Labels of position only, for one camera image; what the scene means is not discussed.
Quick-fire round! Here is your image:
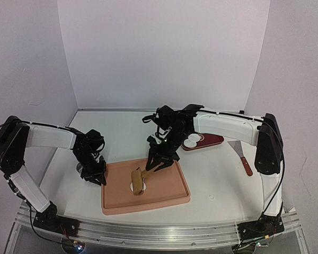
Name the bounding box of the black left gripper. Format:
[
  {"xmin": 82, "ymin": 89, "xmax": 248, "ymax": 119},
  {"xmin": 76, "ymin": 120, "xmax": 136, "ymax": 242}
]
[{"xmin": 73, "ymin": 150, "xmax": 106, "ymax": 186}]

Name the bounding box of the wooden rolling pin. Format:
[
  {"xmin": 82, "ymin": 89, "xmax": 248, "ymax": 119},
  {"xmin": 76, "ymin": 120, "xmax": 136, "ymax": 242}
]
[{"xmin": 131, "ymin": 163, "xmax": 163, "ymax": 196}]

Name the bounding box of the pink plastic tray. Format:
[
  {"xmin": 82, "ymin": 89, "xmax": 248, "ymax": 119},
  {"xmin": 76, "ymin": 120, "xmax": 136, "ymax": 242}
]
[{"xmin": 101, "ymin": 159, "xmax": 191, "ymax": 215}]

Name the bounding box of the white dough piece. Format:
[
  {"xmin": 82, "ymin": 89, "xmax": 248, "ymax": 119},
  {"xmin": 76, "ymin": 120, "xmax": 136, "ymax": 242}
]
[{"xmin": 130, "ymin": 183, "xmax": 147, "ymax": 192}]

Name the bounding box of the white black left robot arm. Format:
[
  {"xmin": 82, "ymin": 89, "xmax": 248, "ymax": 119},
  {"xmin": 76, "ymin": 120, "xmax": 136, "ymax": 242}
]
[{"xmin": 0, "ymin": 115, "xmax": 107, "ymax": 237}]

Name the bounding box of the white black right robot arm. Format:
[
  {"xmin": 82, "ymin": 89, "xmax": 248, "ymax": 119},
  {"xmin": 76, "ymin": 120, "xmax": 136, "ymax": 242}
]
[{"xmin": 140, "ymin": 104, "xmax": 285, "ymax": 241}]

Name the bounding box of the flat white dumpling wrapper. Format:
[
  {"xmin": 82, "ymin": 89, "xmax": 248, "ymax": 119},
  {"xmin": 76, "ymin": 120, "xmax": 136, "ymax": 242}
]
[{"xmin": 188, "ymin": 133, "xmax": 201, "ymax": 142}]

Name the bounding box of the dark red square tray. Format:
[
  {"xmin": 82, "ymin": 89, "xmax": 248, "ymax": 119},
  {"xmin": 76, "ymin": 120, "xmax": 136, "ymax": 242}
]
[{"xmin": 182, "ymin": 133, "xmax": 224, "ymax": 151}]

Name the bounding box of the metal scraper red handle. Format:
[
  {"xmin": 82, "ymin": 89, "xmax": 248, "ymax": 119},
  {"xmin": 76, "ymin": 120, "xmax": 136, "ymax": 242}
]
[{"xmin": 227, "ymin": 140, "xmax": 253, "ymax": 177}]

